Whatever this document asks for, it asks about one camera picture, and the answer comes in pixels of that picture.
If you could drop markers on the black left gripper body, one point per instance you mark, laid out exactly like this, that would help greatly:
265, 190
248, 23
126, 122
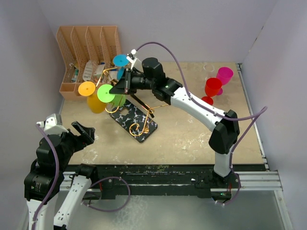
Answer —
73, 143

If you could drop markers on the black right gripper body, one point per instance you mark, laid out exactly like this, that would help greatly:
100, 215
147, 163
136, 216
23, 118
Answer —
134, 82

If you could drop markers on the green plastic wine glass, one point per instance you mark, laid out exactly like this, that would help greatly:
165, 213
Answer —
104, 95

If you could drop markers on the blue plastic wine glass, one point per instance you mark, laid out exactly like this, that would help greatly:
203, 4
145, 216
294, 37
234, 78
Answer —
121, 62

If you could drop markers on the yellow plastic wine glass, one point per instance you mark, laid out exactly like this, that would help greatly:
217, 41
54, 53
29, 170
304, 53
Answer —
88, 90

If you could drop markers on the clear glass wine glass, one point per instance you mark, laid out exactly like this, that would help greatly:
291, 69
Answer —
209, 71

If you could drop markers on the red plastic wine glass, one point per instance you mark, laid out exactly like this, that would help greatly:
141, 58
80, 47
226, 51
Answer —
212, 88

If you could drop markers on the pink plastic wine glass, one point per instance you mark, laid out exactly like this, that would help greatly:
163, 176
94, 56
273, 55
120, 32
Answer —
224, 74

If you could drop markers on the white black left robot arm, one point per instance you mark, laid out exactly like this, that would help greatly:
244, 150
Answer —
42, 184

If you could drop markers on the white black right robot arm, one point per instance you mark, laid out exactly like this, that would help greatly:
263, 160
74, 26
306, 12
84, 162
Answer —
223, 125

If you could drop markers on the black marbled rack base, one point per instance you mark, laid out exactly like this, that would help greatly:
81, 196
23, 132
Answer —
132, 120

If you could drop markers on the tan plastic file organizer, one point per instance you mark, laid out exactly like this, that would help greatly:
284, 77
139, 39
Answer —
83, 45

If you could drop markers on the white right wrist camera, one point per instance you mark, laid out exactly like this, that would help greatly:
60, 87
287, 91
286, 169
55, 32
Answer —
133, 60

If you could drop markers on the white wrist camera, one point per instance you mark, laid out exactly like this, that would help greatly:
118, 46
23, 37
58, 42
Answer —
52, 125
133, 60

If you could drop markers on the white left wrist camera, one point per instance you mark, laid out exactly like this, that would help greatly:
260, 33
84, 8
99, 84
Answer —
52, 125

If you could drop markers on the gold wire wine glass rack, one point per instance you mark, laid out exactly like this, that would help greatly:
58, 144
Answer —
149, 111

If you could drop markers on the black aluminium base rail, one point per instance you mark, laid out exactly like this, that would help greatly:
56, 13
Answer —
182, 180

